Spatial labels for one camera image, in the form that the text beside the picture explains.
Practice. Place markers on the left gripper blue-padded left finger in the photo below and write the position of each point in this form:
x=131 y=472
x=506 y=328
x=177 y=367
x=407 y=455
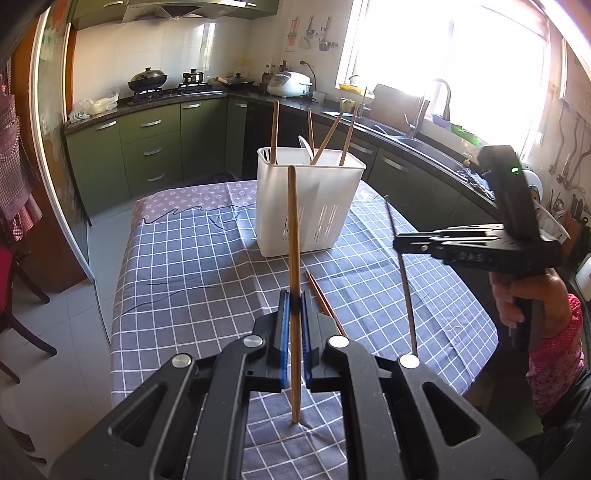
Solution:
x=187 y=420

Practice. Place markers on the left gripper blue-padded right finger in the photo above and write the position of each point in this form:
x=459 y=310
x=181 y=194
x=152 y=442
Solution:
x=401 y=420

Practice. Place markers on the dark red chopstick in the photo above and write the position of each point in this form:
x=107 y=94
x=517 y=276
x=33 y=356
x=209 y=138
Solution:
x=405 y=283

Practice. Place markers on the wooden chopstick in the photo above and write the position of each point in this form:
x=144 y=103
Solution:
x=324 y=303
x=327 y=138
x=294 y=265
x=311 y=137
x=274 y=137
x=349 y=135

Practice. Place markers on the pink sleeve right forearm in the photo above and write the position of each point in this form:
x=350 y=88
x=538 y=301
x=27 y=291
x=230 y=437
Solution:
x=555 y=366

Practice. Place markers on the tall steel kitchen faucet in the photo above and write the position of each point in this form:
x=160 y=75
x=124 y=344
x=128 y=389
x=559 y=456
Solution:
x=415 y=127

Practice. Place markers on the person's right hand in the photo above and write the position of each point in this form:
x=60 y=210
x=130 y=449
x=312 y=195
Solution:
x=548 y=288

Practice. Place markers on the dark dish rag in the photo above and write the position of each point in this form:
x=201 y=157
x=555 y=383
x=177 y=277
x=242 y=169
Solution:
x=477 y=182

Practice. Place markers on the green plastic bowl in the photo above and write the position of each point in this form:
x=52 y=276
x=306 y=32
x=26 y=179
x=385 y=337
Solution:
x=466 y=135

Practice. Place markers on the blue checkered tablecloth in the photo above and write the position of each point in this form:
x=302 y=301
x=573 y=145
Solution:
x=192 y=280

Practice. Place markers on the wooden cutting board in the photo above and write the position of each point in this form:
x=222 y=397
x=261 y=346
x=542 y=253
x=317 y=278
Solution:
x=393 y=107

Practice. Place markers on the white plastic utensil holder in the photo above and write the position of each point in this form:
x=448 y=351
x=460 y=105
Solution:
x=325 y=192

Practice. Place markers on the stainless double sink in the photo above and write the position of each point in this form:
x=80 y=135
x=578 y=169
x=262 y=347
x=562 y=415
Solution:
x=385 y=132

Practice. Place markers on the yellow mug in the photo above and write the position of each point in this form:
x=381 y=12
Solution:
x=347 y=105

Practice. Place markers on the red wooden chair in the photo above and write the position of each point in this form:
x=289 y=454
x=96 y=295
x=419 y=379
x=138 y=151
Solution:
x=11 y=267

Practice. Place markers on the green lower cabinets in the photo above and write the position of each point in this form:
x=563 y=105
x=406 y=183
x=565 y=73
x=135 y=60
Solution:
x=136 y=150

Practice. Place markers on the green cabinets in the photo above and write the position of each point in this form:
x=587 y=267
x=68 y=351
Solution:
x=136 y=150
x=92 y=13

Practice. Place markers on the purple checkered apron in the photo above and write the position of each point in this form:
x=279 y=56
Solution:
x=19 y=210

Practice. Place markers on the white rice cooker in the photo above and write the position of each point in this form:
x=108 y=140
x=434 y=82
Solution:
x=288 y=84

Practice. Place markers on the black frying pan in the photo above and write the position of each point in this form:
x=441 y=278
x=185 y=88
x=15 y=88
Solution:
x=234 y=83

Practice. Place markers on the white plastic bag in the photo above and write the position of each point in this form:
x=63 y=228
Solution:
x=87 y=108

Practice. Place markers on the gas stove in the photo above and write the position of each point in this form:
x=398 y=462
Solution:
x=179 y=91

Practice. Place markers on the small steel pot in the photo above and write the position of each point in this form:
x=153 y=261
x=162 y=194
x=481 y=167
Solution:
x=192 y=78

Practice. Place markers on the black wok with lid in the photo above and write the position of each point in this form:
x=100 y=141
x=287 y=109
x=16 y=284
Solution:
x=147 y=80

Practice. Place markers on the glass sliding door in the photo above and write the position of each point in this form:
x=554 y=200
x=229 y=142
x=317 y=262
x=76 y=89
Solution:
x=48 y=116

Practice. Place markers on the steel range hood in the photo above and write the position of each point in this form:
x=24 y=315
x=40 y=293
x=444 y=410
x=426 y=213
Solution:
x=137 y=10

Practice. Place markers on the green upper cabinets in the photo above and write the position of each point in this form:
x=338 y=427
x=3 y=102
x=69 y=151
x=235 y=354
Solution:
x=92 y=13

